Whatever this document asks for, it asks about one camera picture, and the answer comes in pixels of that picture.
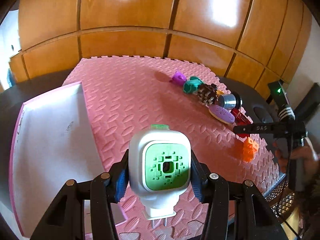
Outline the white green plug-in device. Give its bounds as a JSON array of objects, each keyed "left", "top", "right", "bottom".
[{"left": 128, "top": 124, "right": 191, "bottom": 224}]

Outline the person right hand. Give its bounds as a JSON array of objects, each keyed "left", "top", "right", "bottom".
[{"left": 273, "top": 137, "right": 319, "bottom": 176}]

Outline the orange block cube toy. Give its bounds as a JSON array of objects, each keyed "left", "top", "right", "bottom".
[{"left": 241, "top": 137, "right": 259, "bottom": 163}]

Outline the wicker chair seat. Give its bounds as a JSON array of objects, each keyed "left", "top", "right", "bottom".
[{"left": 265, "top": 179, "right": 295, "bottom": 219}]

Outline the red cylindrical bottle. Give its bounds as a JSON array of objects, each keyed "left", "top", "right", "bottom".
[{"left": 231, "top": 108, "right": 252, "bottom": 126}]

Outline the grey cylinder with black cap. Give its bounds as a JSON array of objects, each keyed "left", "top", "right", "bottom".
[{"left": 218, "top": 92, "right": 242, "bottom": 109}]

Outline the purple oval soap case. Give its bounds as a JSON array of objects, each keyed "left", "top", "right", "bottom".
[{"left": 208, "top": 105, "right": 235, "bottom": 125}]

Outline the small yellow orange object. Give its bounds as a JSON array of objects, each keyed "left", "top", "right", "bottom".
[{"left": 216, "top": 90, "right": 224, "bottom": 95}]

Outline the brown pine cone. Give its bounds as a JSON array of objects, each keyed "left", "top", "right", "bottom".
[{"left": 196, "top": 83, "right": 217, "bottom": 107}]

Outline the pink white cardboard box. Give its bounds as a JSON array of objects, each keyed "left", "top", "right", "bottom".
[{"left": 8, "top": 81, "right": 128, "bottom": 238}]

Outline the teal plastic toy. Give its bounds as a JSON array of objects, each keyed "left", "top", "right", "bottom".
[{"left": 183, "top": 76, "right": 203, "bottom": 94}]

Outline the purple plastic cup toy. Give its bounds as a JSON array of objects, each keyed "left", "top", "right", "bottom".
[{"left": 170, "top": 71, "right": 187, "bottom": 87}]

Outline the pink foam puzzle mat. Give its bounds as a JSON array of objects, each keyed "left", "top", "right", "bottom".
[{"left": 62, "top": 55, "right": 281, "bottom": 240}]

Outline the wooden cabinet wall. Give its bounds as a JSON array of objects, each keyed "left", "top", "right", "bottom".
[{"left": 9, "top": 0, "right": 312, "bottom": 97}]

